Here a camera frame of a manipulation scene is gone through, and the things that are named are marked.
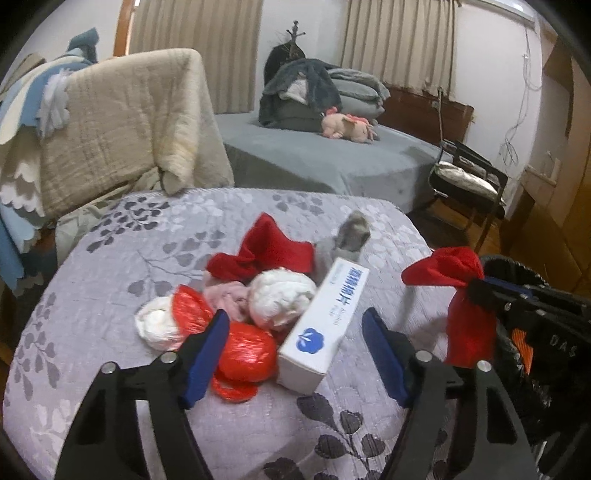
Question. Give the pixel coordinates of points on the black lined trash bin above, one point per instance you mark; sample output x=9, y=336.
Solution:
x=513, y=272

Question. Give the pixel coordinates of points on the white tissue wad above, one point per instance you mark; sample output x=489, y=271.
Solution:
x=278, y=297

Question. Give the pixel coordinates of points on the red sock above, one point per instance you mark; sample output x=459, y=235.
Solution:
x=471, y=328
x=263, y=248

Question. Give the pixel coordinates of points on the black cantilever chair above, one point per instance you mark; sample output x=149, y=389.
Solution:
x=461, y=155

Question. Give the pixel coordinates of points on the grey floral quilt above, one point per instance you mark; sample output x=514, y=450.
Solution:
x=146, y=247

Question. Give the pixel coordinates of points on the dark wooden headboard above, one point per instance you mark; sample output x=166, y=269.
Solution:
x=419, y=115

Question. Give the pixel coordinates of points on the folded grey blanket stack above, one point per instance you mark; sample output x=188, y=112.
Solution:
x=321, y=88

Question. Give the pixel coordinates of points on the orange mesh net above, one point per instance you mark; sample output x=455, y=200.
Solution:
x=526, y=351

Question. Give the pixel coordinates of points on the grey sock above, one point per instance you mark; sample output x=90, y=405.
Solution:
x=347, y=244

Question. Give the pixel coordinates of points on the wooden coat stand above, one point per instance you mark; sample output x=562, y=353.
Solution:
x=283, y=53

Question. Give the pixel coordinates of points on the right beige curtain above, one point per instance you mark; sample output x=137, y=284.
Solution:
x=409, y=44

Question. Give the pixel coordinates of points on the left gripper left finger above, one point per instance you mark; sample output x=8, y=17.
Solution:
x=103, y=441

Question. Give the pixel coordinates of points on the pink plush pig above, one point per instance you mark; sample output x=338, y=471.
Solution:
x=336, y=125

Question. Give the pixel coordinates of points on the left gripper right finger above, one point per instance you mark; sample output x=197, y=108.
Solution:
x=488, y=441

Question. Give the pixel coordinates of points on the red plastic bag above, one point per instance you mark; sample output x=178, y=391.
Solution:
x=249, y=356

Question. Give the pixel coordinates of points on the wooden wardrobe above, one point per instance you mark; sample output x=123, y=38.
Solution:
x=549, y=225

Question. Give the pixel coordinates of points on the pink sock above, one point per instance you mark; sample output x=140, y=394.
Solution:
x=232, y=297

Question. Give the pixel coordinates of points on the grey bed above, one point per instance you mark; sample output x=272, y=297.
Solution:
x=394, y=168

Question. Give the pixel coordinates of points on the white plastic wad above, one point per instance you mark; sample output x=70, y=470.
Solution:
x=156, y=326

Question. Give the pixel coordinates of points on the left beige curtain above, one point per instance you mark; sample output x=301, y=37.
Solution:
x=224, y=33

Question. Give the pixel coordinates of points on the silver chair cushion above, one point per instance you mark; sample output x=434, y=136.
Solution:
x=464, y=180

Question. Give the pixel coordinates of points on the beige curtain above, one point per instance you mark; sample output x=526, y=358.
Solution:
x=224, y=33
x=409, y=44

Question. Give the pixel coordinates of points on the white blue box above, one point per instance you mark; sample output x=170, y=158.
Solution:
x=307, y=353

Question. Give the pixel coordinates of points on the blue white scalloped cloth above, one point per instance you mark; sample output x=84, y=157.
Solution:
x=33, y=108

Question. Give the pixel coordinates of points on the beige quilt on rack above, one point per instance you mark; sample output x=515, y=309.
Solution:
x=127, y=116

